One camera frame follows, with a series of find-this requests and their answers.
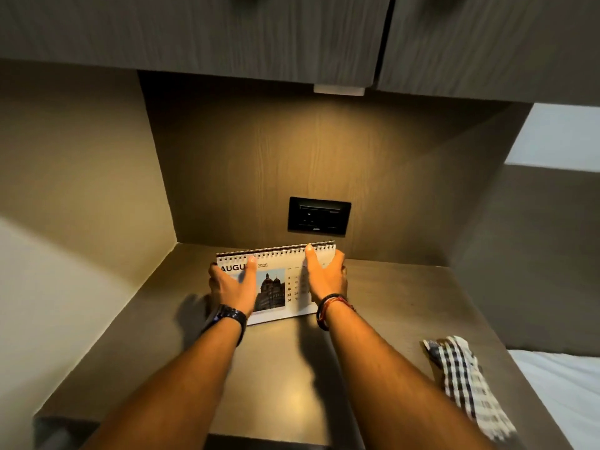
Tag white bed sheet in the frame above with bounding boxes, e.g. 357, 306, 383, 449
507, 349, 600, 450

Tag black wall socket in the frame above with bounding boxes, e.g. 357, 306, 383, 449
287, 197, 352, 238

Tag black bead bracelet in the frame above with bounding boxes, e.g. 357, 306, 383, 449
316, 293, 348, 332

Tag under-cabinet light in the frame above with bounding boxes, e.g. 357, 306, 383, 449
313, 83, 366, 97

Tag person's left hand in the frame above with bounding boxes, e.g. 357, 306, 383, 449
208, 256, 258, 318

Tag person's left forearm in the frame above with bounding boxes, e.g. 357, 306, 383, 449
80, 314, 244, 450

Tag person's right forearm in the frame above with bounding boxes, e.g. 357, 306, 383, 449
323, 302, 498, 450

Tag checkered cloth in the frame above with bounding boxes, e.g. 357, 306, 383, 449
423, 336, 518, 443

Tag white spiral desk calendar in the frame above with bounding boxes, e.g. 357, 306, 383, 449
215, 241, 338, 327

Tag person's right hand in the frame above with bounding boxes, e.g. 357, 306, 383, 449
305, 244, 348, 306

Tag wooden cabinet door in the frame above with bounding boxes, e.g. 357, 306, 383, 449
0, 0, 393, 88
376, 0, 600, 107

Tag black wristwatch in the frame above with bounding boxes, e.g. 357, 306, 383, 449
202, 304, 248, 347

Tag red thread bracelet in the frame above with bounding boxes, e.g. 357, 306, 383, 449
318, 296, 356, 324

